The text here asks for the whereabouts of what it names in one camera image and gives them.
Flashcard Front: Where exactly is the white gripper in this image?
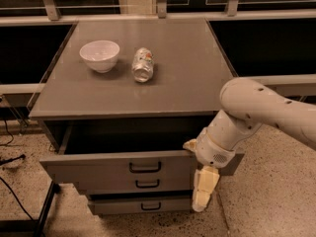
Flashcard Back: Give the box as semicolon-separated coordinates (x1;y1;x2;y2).
183;127;235;212

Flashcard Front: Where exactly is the grey top drawer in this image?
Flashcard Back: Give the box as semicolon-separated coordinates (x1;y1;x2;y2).
39;123;246;192

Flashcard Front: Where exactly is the grey drawer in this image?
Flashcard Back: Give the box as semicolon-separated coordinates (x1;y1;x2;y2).
74;177;193;195
39;123;246;192
88;195;191;215

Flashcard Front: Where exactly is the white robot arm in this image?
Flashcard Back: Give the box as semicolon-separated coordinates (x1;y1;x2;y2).
184;78;316;212

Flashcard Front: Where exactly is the grey bottom drawer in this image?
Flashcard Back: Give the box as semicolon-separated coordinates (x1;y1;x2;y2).
88;195;191;215

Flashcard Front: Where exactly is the grey drawer cabinet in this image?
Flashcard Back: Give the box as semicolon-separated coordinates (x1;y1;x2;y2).
30;19;232;201

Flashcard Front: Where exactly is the grey middle drawer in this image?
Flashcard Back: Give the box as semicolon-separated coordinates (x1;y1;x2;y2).
74;177;193;195

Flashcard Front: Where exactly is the crushed aluminium can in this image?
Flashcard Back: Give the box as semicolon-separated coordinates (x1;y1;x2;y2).
131;47;154;83

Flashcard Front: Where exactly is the white ceramic bowl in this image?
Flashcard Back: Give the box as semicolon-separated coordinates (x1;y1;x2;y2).
79;40;120;73

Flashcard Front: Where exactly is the black metal stand leg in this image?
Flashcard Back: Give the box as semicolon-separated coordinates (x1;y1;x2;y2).
0;179;60;237

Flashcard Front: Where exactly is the metal window railing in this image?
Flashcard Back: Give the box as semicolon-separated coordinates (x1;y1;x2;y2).
0;0;316;99

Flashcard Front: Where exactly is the black floor cable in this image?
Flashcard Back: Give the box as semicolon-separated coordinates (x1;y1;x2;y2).
0;176;35;221

